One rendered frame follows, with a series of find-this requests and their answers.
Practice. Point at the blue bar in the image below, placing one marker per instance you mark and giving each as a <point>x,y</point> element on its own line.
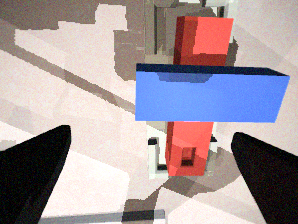
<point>199,93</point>

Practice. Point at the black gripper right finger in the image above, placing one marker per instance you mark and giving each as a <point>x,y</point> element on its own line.
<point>271,175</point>

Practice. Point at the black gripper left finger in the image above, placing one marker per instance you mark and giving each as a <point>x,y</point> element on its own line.
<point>29,172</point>

